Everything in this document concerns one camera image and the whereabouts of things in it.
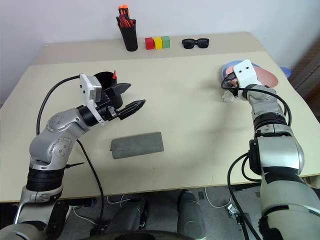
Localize black pen holder cup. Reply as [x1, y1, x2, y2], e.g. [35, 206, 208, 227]
[117, 23, 139, 52]

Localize black sunglasses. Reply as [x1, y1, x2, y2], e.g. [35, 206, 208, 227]
[181, 37, 210, 50]

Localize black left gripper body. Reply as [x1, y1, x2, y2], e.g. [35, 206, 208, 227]
[95, 92, 125, 123]

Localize black cable tie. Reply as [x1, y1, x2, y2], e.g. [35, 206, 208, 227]
[64, 162, 85, 171]

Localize empty black cup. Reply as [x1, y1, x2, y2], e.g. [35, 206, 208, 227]
[94, 71, 123, 107]

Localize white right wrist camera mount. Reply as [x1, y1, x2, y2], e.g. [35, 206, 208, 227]
[233, 59, 262, 88]

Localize dark slatted object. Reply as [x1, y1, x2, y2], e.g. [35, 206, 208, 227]
[291, 42, 320, 106]

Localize pink plate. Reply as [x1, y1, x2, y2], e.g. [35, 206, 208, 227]
[224, 65, 280, 88]

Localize white floor cable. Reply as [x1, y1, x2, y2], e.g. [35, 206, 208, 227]
[204, 186, 232, 208]
[107, 194, 131, 205]

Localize dark rounded shape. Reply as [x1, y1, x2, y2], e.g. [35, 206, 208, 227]
[109, 198, 148, 233]
[177, 189, 206, 237]

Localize red pen in holder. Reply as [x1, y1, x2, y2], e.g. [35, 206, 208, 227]
[119, 16, 133, 28]

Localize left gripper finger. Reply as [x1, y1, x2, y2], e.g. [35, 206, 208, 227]
[103, 82, 132, 97]
[117, 99, 147, 121]

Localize grey glasses case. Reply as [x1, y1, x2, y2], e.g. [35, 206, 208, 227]
[109, 131, 165, 160]

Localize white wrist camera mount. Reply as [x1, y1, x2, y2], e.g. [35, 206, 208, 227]
[79, 73, 106, 125]
[233, 59, 262, 88]

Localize blue round object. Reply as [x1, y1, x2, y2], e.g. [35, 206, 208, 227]
[279, 66, 291, 79]

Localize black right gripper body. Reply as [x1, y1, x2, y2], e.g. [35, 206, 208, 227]
[223, 71, 239, 96]

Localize clear crumpled plastic piece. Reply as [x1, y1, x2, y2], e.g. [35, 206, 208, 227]
[221, 91, 236, 103]

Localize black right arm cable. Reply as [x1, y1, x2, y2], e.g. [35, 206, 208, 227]
[220, 73, 292, 240]

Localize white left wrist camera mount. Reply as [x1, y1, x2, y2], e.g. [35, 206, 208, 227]
[79, 73, 106, 125]

